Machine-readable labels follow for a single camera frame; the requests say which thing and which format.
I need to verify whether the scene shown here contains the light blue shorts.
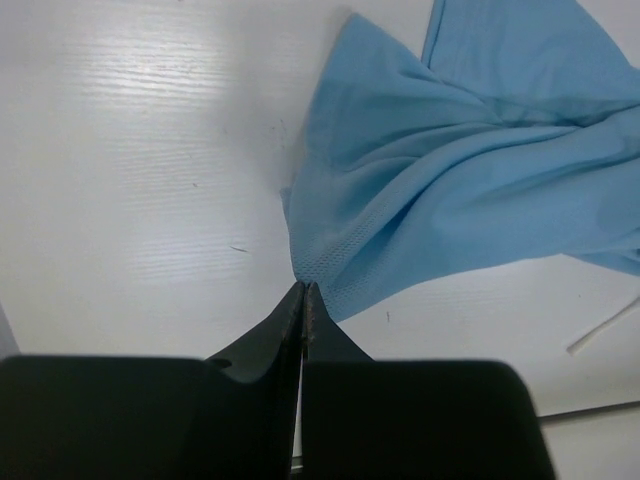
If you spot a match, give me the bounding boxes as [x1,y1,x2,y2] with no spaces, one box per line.
[283,1,639,321]

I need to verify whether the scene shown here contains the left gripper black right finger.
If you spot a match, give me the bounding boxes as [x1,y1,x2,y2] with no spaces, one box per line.
[301,284,555,479]

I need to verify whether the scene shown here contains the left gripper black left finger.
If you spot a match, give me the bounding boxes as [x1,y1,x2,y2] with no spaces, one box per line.
[1,283,305,479]

